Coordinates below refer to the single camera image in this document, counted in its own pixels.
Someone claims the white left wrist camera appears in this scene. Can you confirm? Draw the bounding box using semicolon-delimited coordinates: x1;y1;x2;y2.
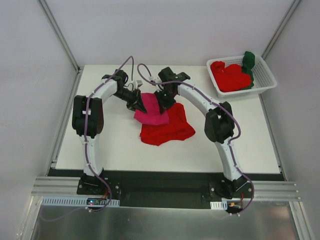
132;80;143;89

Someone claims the white left cable duct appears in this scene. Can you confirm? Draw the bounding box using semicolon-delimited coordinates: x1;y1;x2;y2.
42;196;109;208

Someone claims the aluminium front frame rail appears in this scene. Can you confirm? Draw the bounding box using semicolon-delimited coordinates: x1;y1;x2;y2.
31;176;302;202

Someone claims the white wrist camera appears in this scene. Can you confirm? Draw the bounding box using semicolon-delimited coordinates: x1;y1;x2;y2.
132;80;143;89
148;76;162;88

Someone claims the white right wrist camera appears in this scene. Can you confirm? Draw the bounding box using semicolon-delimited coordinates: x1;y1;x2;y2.
148;76;162;88

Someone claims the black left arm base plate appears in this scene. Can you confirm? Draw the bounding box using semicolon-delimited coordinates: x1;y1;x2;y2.
76;174;121;197

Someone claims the aluminium right frame rail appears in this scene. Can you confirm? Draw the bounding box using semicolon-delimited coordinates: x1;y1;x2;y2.
261;0;303;60

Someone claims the green t shirt in basket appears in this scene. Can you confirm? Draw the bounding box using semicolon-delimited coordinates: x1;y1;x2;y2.
241;51;256;90

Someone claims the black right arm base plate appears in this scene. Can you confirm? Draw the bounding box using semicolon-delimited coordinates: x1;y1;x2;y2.
209;176;253;200

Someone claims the aluminium left frame rail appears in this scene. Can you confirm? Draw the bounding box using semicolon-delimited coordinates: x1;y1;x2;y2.
37;0;81;176

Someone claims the red t shirt in basket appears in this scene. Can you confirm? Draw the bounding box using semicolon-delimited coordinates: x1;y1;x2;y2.
210;61;253;93

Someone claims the aluminium frame rail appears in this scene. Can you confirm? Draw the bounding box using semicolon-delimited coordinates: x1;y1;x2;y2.
261;0;303;60
37;0;81;176
31;176;302;202

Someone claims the white cable duct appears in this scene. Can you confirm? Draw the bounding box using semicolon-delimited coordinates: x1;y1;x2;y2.
210;201;228;211
42;196;109;208

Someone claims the black centre base bar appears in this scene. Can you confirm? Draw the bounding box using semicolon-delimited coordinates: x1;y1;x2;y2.
47;169;287;210

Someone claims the magenta t shirt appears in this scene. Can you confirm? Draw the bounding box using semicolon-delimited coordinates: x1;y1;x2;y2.
133;92;170;126

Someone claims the red t shirt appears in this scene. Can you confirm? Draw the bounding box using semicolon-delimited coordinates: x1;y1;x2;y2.
140;103;196;146
210;61;253;93

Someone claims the white right cable duct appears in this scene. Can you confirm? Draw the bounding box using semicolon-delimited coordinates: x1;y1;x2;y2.
210;201;228;211

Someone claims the white plastic laundry basket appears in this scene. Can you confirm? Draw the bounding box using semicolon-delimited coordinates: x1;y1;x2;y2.
206;55;277;100

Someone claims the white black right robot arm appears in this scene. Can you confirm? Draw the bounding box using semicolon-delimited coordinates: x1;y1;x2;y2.
156;67;243;199

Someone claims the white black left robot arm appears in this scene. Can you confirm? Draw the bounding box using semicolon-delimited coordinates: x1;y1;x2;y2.
71;69;147;195

